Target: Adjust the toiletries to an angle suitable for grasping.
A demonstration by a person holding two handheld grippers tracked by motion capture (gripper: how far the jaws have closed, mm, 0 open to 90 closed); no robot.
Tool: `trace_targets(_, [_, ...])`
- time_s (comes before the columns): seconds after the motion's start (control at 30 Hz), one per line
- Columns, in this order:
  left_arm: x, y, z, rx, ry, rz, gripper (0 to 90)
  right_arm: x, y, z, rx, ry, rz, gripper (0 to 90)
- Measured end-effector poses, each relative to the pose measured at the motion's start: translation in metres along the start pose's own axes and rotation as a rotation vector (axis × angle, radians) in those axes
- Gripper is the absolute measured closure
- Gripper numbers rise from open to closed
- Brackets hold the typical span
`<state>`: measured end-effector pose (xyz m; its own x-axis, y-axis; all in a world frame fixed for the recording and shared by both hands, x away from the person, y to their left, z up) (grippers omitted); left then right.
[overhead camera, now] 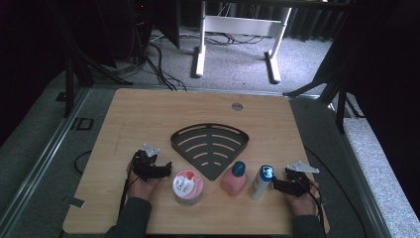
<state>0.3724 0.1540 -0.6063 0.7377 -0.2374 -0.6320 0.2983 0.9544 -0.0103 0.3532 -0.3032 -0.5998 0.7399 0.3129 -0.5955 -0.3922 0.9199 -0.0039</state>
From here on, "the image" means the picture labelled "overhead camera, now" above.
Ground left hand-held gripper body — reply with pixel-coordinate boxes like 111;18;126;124
131;143;161;182

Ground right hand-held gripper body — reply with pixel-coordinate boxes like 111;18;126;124
284;161;321;198

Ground white bottle with blue cap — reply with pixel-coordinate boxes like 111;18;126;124
249;164;275;201

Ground pink jar with white lid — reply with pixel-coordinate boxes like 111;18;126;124
172;169;205;206

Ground black corner shelf rack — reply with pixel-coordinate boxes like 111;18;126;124
169;123;251;181

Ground pink bottle with blue cap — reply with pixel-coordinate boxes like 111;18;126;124
220;161;249;197

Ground person's right hand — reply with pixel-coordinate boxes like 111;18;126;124
285;182;321;217

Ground person's left hand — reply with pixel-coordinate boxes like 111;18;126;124
126;172;162;201

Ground grey tape piece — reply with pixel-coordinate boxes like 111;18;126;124
68;196;86;209

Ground black metal stand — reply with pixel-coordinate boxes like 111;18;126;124
282;77;349;134
63;59;76;119

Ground dark curtain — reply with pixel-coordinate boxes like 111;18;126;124
330;0;420;211

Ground right hand-held gripper cable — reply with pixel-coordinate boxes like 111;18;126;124
305;181;328;229

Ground hand-held gripper cable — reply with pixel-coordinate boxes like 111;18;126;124
118;163;134;214
305;181;328;229

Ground left hand-held gripper cable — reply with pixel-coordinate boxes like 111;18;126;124
118;163;134;214

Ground long black cable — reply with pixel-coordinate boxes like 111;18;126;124
303;146;369;238

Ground black looped cable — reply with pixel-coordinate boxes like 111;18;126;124
73;150;93;175

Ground black floor cables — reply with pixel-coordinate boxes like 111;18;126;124
145;41;188;92

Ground cables under white desk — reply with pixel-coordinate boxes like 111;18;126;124
203;30;266;47

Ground white desk frame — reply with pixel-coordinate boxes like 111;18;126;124
191;0;293;84

